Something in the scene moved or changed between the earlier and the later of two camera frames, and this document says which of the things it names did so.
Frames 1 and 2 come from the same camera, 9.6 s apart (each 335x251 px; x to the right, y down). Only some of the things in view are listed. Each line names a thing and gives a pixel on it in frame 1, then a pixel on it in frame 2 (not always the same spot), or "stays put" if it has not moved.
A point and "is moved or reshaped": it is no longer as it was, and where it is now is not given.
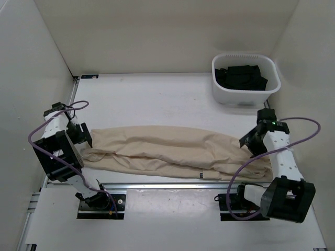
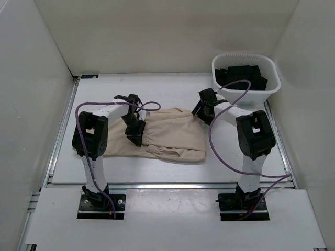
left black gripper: [83, 136] → [136, 136]
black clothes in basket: [241, 77] stays put
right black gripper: [246, 140] → [208, 120]
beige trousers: [186, 151] is moved or reshaped
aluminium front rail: [171, 186] stays put
